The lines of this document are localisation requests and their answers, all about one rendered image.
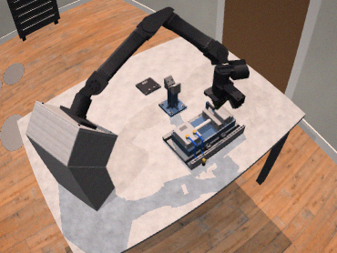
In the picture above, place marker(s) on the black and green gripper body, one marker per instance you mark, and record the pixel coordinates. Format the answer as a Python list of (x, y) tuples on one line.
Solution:
[(209, 92)]

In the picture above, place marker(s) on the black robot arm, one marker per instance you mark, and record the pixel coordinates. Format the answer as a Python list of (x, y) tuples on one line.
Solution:
[(212, 49)]

